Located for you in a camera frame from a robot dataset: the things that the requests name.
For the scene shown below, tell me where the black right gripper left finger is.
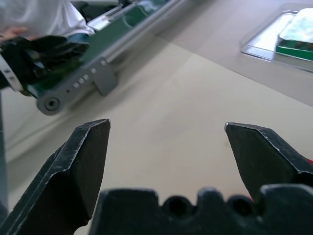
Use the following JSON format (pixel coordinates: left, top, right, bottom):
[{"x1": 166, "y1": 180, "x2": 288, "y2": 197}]
[{"x1": 0, "y1": 118, "x2": 112, "y2": 235}]

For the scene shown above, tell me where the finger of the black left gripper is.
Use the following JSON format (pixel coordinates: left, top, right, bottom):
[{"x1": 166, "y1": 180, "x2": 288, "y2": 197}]
[
  {"x1": 31, "y1": 35, "x2": 89, "y2": 55},
  {"x1": 43, "y1": 50, "x2": 85, "y2": 75}
]

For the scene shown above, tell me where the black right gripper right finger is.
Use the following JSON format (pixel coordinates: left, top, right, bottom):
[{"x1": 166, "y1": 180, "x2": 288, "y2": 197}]
[{"x1": 224, "y1": 122, "x2": 313, "y2": 204}]

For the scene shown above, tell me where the person's bare hand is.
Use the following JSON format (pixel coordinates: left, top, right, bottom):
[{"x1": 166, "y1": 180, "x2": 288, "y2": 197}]
[{"x1": 0, "y1": 26, "x2": 29, "y2": 38}]

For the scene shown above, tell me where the person in white shirt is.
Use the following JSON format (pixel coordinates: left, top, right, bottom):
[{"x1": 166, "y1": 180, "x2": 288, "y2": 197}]
[{"x1": 0, "y1": 0, "x2": 96, "y2": 46}]

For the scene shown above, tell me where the clear plastic tray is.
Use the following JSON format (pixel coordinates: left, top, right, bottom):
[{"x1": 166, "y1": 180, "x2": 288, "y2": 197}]
[{"x1": 239, "y1": 9, "x2": 313, "y2": 73}]

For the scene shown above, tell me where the green box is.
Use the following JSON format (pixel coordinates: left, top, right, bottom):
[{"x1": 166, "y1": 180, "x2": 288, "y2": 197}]
[{"x1": 275, "y1": 8, "x2": 313, "y2": 61}]

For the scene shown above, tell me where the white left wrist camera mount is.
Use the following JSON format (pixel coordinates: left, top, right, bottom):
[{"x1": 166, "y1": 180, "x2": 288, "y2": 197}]
[{"x1": 0, "y1": 54, "x2": 22, "y2": 93}]

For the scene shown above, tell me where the grey conveyor foot bracket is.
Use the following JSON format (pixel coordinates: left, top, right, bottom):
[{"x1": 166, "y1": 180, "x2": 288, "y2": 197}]
[{"x1": 93, "y1": 57, "x2": 117, "y2": 96}]

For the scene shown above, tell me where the grey upright post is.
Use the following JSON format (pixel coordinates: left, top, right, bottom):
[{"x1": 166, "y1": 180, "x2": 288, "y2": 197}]
[{"x1": 0, "y1": 93, "x2": 9, "y2": 235}]

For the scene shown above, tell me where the green conveyor belt grey frame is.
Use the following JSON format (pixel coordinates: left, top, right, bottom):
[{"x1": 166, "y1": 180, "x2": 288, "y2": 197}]
[{"x1": 21, "y1": 0, "x2": 194, "y2": 116}]

